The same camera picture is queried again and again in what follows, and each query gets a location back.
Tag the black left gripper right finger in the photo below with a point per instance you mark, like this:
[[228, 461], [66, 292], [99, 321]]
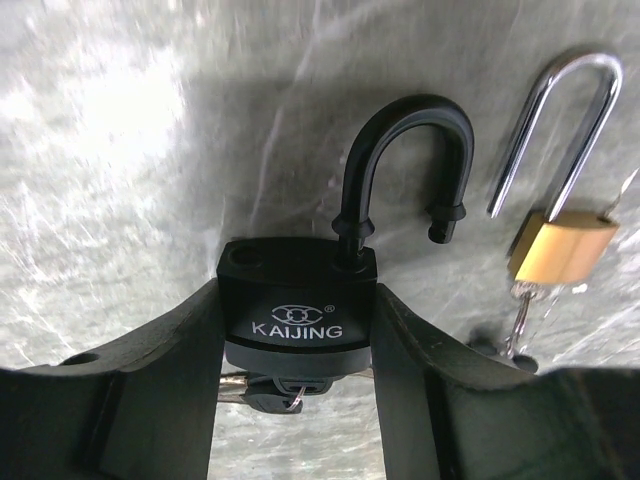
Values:
[[448, 412]]

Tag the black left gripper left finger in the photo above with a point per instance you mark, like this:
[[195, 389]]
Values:
[[139, 407]]

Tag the black-headed keys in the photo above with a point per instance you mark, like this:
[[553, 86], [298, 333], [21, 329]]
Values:
[[275, 395]]

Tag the black-headed key bunch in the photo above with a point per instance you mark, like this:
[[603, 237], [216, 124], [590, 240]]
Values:
[[520, 320]]

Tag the black Kaijing padlock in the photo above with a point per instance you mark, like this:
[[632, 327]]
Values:
[[301, 307]]

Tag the brass padlock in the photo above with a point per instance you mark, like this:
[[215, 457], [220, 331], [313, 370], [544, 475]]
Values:
[[610, 69]]

